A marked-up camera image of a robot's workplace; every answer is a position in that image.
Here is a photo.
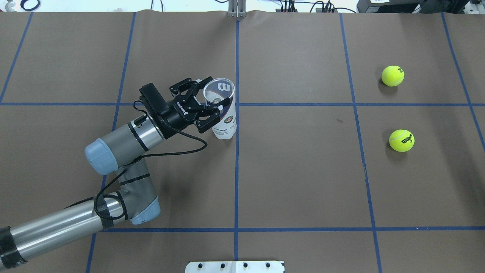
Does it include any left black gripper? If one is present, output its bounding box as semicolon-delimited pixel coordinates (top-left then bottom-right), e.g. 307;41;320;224
159;76;232;139

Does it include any clear tennis ball can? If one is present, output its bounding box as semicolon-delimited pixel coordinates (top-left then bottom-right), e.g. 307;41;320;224
203;78;237;140

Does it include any yellow tennis ball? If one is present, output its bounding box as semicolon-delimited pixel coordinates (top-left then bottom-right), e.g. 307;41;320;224
388;129;415;152
381;65;405;87

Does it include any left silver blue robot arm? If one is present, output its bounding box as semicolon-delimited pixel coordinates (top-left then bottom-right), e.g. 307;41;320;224
1;74;237;273

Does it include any brown paper table cover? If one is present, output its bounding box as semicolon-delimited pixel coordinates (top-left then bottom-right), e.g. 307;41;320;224
1;10;484;273

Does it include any black box with label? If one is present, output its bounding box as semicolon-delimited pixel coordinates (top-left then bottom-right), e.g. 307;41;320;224
356;0;420;14

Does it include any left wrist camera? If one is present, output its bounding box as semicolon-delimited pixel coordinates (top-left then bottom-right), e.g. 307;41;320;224
139;83;168;116

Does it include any aluminium frame post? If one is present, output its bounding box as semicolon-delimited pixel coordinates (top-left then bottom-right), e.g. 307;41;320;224
227;0;247;19

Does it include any white camera mast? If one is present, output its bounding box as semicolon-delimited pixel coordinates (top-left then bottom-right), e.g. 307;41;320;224
185;260;286;273

